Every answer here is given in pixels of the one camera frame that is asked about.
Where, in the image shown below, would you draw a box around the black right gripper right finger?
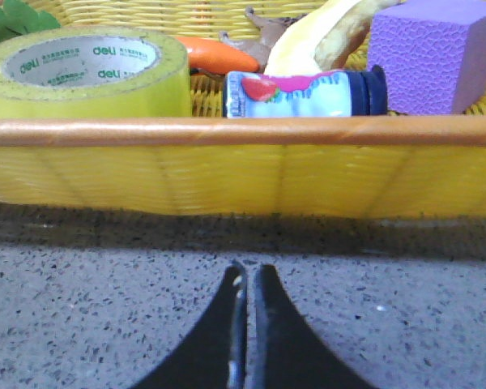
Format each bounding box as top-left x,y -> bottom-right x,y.
253,264 -> 373,388

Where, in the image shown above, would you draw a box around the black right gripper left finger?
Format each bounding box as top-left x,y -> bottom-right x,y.
134,262 -> 248,389

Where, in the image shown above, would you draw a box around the yellow tape roll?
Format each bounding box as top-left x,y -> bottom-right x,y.
0,26 -> 192,119

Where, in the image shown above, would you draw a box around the yellow woven basket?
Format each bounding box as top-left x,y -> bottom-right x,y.
0,0 -> 486,220

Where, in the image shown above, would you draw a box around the small yogurt drink bottle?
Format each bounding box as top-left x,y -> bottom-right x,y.
222,66 -> 388,118

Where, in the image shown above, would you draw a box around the orange toy carrot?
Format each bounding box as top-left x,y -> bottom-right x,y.
176,36 -> 260,75

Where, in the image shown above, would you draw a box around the brown ginger root toy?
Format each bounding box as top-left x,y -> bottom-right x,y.
218,6 -> 307,71

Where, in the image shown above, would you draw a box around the yellow toy banana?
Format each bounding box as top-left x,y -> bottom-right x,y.
264,0 -> 401,76

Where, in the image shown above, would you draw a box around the purple foam cube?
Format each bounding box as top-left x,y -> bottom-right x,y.
367,0 -> 486,115

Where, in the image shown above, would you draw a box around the green carrot leaves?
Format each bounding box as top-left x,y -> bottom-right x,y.
0,1 -> 61,42

